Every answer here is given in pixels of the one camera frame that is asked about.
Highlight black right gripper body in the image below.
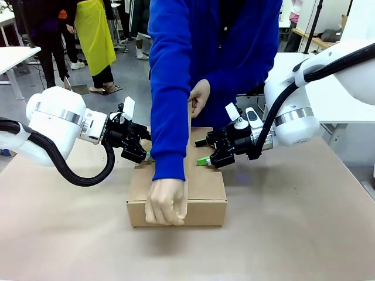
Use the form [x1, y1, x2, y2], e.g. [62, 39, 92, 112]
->
[215, 124, 263, 160]

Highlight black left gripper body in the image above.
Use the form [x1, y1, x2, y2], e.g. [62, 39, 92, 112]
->
[101, 112, 134, 156]

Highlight brown cardboard gift box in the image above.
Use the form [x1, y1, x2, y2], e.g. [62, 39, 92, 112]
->
[125, 98, 229, 229]

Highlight person's right forearm blue sleeve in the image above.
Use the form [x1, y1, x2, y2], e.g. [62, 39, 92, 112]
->
[149, 87, 191, 183]

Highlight person's left forearm blue sleeve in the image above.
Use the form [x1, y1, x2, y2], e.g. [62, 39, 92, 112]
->
[204, 52, 278, 94]

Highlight person's left hand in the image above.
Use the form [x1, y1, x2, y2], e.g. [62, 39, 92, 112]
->
[189, 78, 212, 119]

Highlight person's right hand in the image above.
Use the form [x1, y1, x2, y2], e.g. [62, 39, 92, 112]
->
[145, 178, 189, 227]

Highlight person in yellow apron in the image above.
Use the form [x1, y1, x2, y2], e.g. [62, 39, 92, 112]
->
[66, 0, 121, 95]

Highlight person in blue sweater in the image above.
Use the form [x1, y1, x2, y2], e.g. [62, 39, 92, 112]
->
[148, 0, 284, 129]

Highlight person in dark jacket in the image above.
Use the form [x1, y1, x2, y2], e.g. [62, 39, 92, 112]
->
[125, 0, 152, 61]

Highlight wooden top table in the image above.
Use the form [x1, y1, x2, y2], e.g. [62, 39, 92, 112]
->
[292, 28, 336, 50]

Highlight white table with legs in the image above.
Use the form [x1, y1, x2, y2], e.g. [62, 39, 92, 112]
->
[0, 46, 42, 100]

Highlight grey bag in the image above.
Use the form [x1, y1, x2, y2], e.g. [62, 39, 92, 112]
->
[321, 29, 343, 42]

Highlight pink clothed person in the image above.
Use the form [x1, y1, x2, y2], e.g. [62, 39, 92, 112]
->
[288, 0, 302, 24]

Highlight black tripod stand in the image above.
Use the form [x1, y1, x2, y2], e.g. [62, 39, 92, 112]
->
[303, 0, 325, 55]

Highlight white background desk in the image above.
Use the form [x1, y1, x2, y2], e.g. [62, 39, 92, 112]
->
[0, 11, 26, 47]

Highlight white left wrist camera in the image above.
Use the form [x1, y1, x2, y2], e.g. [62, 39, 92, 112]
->
[117, 96, 136, 121]

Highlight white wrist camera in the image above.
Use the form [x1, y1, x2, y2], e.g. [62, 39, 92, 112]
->
[224, 102, 247, 130]
[117, 96, 136, 121]

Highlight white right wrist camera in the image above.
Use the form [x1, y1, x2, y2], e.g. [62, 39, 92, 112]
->
[224, 102, 247, 130]

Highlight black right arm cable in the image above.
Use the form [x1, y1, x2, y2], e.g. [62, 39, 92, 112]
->
[247, 42, 375, 160]

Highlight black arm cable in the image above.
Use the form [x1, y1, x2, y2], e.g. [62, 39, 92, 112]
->
[0, 118, 117, 187]
[247, 42, 375, 160]

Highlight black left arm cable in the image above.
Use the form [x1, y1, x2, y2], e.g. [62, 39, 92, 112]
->
[0, 118, 117, 187]

